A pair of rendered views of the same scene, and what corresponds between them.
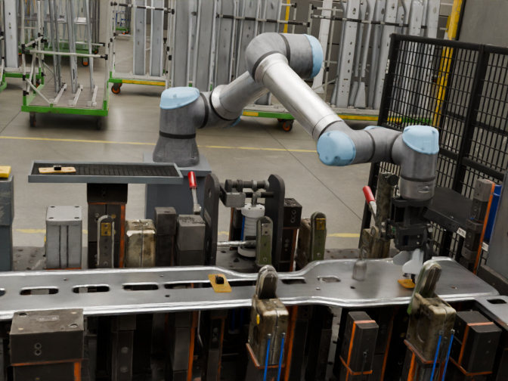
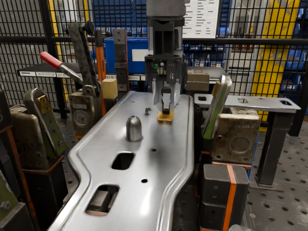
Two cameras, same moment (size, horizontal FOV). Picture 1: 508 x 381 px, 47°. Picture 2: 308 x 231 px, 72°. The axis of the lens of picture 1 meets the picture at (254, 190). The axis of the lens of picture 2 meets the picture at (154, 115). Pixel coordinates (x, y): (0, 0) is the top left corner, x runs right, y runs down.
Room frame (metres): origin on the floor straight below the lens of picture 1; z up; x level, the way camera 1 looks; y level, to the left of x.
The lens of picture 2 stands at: (1.08, 0.05, 1.21)
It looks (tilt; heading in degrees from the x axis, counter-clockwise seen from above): 23 degrees down; 297
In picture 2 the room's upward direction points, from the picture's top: straight up
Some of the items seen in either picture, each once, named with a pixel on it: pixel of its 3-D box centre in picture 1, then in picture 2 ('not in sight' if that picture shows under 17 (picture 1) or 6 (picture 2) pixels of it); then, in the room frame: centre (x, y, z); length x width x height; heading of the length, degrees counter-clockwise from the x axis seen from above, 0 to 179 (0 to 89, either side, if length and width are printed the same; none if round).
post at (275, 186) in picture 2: not in sight; (272, 148); (1.01, -0.65, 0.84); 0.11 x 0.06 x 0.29; 17
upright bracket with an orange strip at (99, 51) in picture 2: not in sight; (105, 113); (1.50, -0.44, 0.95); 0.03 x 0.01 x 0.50; 107
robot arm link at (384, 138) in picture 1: (379, 145); not in sight; (1.33, -0.28, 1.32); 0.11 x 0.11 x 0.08; 38
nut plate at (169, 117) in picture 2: (416, 281); (166, 111); (1.28, -0.40, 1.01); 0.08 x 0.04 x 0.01; 107
